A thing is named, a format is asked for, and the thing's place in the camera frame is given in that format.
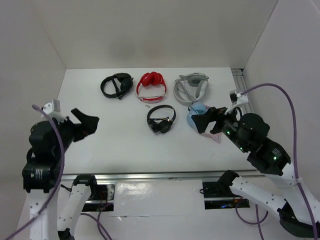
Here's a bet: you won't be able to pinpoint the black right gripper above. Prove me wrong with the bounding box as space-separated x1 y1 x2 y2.
189 102 248 152

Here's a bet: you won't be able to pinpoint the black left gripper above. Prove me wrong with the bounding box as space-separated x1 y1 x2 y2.
53 107 99 156

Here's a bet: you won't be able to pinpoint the large black gaming headset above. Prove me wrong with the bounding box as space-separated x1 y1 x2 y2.
100 72 134 100

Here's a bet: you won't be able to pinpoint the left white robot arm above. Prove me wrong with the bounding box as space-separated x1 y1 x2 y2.
22 104 100 240

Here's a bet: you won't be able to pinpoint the blue pink cat headphones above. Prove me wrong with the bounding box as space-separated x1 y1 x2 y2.
186 101 223 145

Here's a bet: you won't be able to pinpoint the grey white headphones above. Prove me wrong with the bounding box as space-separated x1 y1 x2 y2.
173 72 209 106

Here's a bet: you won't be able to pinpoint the small black headphones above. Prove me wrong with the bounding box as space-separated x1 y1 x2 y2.
146 104 177 134

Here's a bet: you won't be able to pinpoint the red white headphones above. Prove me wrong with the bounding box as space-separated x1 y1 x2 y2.
135 71 167 104

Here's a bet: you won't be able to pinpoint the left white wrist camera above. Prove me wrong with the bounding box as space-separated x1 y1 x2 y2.
41 99 61 119

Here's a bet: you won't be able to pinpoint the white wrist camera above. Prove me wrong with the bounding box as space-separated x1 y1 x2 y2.
41 99 61 119
226 90 249 114

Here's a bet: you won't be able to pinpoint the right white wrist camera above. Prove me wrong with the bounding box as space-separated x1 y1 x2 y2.
226 90 249 114

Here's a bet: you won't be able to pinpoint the aluminium side rail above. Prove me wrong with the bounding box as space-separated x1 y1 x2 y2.
231 68 255 113

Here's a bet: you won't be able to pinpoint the aluminium front table rail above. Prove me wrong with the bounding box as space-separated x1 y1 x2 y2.
61 170 263 181

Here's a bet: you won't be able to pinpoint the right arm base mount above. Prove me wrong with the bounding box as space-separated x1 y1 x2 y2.
199 170 250 210

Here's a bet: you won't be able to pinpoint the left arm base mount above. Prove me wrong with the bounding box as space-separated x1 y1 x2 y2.
82 183 115 213

